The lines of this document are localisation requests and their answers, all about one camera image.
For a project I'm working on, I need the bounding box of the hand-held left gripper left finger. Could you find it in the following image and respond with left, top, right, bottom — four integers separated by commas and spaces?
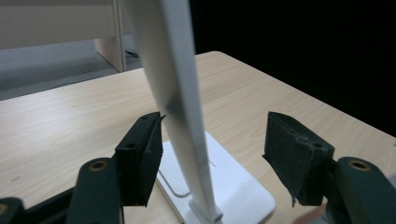
115, 111, 164, 208

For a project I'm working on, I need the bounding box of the black curtain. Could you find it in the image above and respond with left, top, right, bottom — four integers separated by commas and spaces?
188, 0, 396, 138

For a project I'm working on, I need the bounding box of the white desk lamp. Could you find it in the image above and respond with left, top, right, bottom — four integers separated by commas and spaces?
122, 0, 277, 224

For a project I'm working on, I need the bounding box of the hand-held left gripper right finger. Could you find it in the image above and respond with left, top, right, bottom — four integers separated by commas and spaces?
262, 111, 336, 207

